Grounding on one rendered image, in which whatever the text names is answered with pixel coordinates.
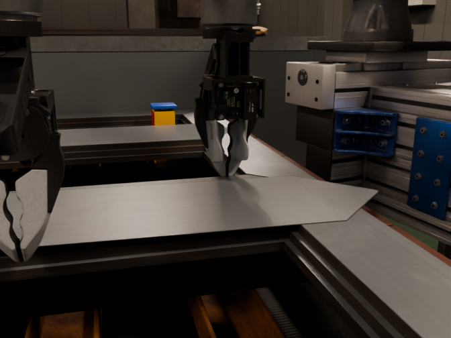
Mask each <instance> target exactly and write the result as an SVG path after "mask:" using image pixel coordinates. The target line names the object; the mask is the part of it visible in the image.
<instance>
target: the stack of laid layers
mask: <svg viewBox="0 0 451 338"><path fill-rule="evenodd" d="M56 121H57V128H58V129H85V128H102V127H132V126H149V125H152V116H151V115H149V116H131V117H96V118H78V119H57V120H56ZM61 148H62V151H63V153H64V159H65V166H68V165H80V164H102V163H114V162H135V161H147V160H169V159H181V158H202V157H204V158H205V159H206V160H207V161H208V163H209V164H210V165H211V166H212V168H213V169H214V170H215V171H216V172H217V173H218V171H217V170H216V169H215V167H214V166H213V164H212V162H211V159H210V157H209V155H208V153H207V150H206V149H205V146H204V145H203V142H202V140H201V139H197V140H184V141H170V142H144V143H130V144H105V145H91V146H65V147H61ZM218 174H219V173H218ZM219 175H220V174H219ZM243 178H264V177H263V176H255V175H250V174H246V173H244V172H243V171H242V170H241V169H240V168H239V167H238V169H237V170H236V172H235V173H234V175H233V176H221V175H220V176H216V177H207V178H188V179H178V180H159V181H149V182H131V183H121V184H102V185H92V186H74V187H64V188H60V190H72V189H84V188H106V187H117V186H139V185H151V184H172V183H184V182H203V181H213V180H232V179H243ZM274 251H285V253H286V254H287V255H288V256H289V257H290V258H291V259H292V260H293V262H294V263H295V264H296V265H297V267H298V268H299V269H300V270H301V271H302V272H303V273H304V274H305V276H306V277H307V278H308V279H309V281H310V282H311V283H312V284H313V285H314V286H315V287H316V288H317V290H318V291H319V292H320V293H321V295H322V296H323V297H324V298H325V299H326V300H327V301H328V302H329V304H330V305H331V306H332V307H333V308H334V310H335V311H336V312H337V313H338V314H339V315H340V316H341V318H342V319H343V320H344V321H345V322H346V324H347V325H348V326H349V327H350V328H351V330H353V332H354V333H355V334H356V335H357V336H358V338H420V337H419V336H418V335H417V334H416V333H415V332H414V331H413V330H411V329H410V328H409V327H408V326H407V325H406V324H405V323H404V322H403V321H402V320H401V319H400V318H399V317H398V316H397V315H396V314H395V313H394V312H393V311H392V310H391V309H389V308H388V307H387V306H386V305H385V304H384V303H383V302H382V301H381V300H380V299H379V298H377V297H376V296H375V295H374V294H373V293H372V292H371V291H370V290H369V289H368V288H367V287H366V286H365V285H364V284H363V283H362V282H361V281H360V280H359V279H358V278H356V277H355V276H354V275H353V274H352V273H351V272H350V271H349V270H348V269H347V268H346V267H344V266H343V265H342V264H341V263H340V262H339V261H338V260H337V259H336V258H335V257H334V256H333V255H332V254H331V253H330V252H329V251H328V250H327V249H326V248H325V247H324V246H322V245H321V244H320V243H319V242H318V241H317V240H316V239H315V238H314V237H313V236H311V235H310V234H309V233H308V232H307V231H306V230H305V229H304V228H303V227H302V226H301V225H291V226H282V227H267V228H260V229H245V230H237V231H223V232H215V233H200V234H192V235H177V236H168V237H152V238H143V239H128V240H119V241H104V242H95V243H79V244H70V245H55V246H46V247H38V248H37V250H36V251H35V252H34V254H33V255H32V257H31V258H30V259H29V260H28V261H26V262H15V261H14V260H12V259H11V258H10V257H9V256H8V255H7V254H6V253H4V252H3V251H2V250H0V282H10V281H17V280H29V279H35V278H46V277H53V276H64V275H71V274H82V273H89V272H100V271H106V270H118V269H124V268H136V267H142V266H154V265H160V264H171V263H178V262H190V261H196V260H208V259H213V258H225V257H232V256H243V255H250V254H261V253H268V252H274Z"/></svg>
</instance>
